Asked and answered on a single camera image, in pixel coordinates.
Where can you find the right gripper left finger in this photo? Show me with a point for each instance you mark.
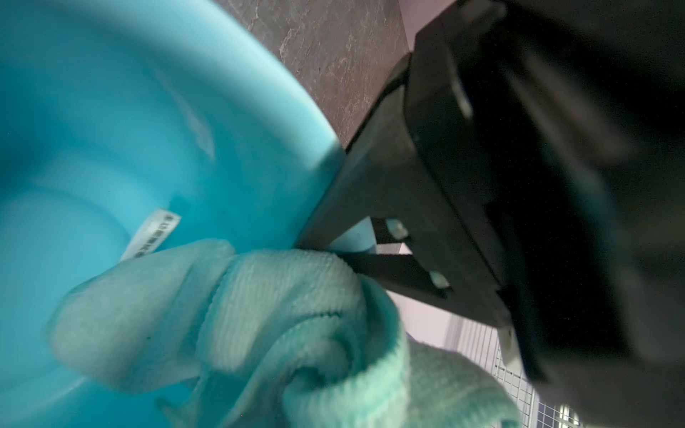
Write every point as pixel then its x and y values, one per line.
pixel 384 178

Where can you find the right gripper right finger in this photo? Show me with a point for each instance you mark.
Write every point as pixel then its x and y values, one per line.
pixel 559 128

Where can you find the light green microfiber cloth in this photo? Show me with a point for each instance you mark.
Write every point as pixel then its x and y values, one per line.
pixel 268 339

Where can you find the teal plastic bucket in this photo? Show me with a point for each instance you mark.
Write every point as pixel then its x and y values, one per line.
pixel 156 123

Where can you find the long white wire shelf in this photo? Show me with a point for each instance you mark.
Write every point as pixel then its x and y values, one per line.
pixel 481 344

